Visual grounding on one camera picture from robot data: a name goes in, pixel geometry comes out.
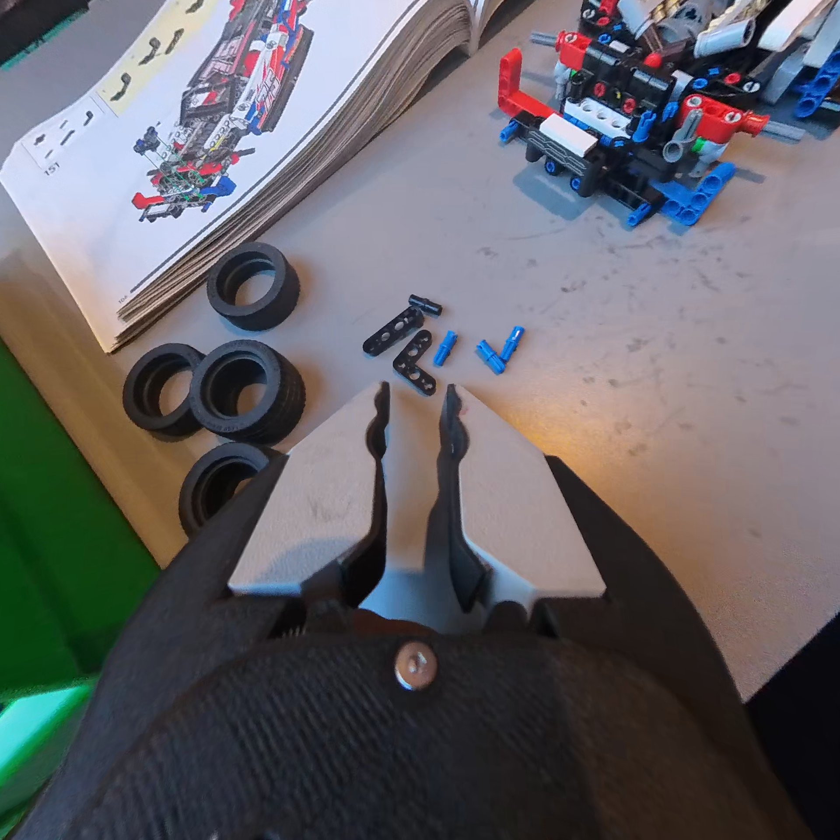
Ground person's black trousers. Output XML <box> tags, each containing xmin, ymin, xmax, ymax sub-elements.
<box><xmin>742</xmin><ymin>610</ymin><xmax>840</xmax><ymax>840</ymax></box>

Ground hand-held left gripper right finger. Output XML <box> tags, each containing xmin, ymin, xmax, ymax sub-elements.
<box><xmin>427</xmin><ymin>382</ymin><xmax>609</xmax><ymax>614</ymax></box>

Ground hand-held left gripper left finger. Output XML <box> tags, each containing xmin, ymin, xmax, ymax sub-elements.
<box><xmin>226</xmin><ymin>381</ymin><xmax>392</xmax><ymax>607</ymax></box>

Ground brick model race car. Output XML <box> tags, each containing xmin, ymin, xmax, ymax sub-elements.
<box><xmin>497</xmin><ymin>0</ymin><xmax>840</xmax><ymax>228</ymax></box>

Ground open instruction booklet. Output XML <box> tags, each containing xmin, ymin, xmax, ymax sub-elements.
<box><xmin>0</xmin><ymin>0</ymin><xmax>506</xmax><ymax>355</ymax></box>

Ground grey desk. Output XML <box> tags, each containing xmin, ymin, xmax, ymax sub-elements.
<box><xmin>0</xmin><ymin>0</ymin><xmax>840</xmax><ymax>703</ymax></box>

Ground black rubber tyre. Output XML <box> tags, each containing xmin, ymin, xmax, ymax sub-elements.
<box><xmin>178</xmin><ymin>443</ymin><xmax>283</xmax><ymax>539</ymax></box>
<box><xmin>190</xmin><ymin>339</ymin><xmax>306</xmax><ymax>446</ymax></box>
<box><xmin>206</xmin><ymin>241</ymin><xmax>301</xmax><ymax>331</ymax></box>
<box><xmin>122</xmin><ymin>343</ymin><xmax>204</xmax><ymax>437</ymax></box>

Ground green plastic bin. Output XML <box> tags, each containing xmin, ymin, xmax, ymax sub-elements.
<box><xmin>0</xmin><ymin>338</ymin><xmax>165</xmax><ymax>840</ymax></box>

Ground black angled brick beam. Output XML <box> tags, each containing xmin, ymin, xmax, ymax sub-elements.
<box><xmin>363</xmin><ymin>306</ymin><xmax>425</xmax><ymax>357</ymax></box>
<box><xmin>392</xmin><ymin>329</ymin><xmax>438</xmax><ymax>397</ymax></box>

